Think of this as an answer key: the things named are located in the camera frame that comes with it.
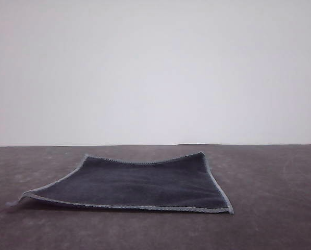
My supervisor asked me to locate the purple towel with grey hem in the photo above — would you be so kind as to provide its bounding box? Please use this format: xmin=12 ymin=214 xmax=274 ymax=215
xmin=4 ymin=150 xmax=235 ymax=215

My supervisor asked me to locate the grey table cloth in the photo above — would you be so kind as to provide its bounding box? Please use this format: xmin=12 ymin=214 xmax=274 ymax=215
xmin=0 ymin=143 xmax=311 ymax=250

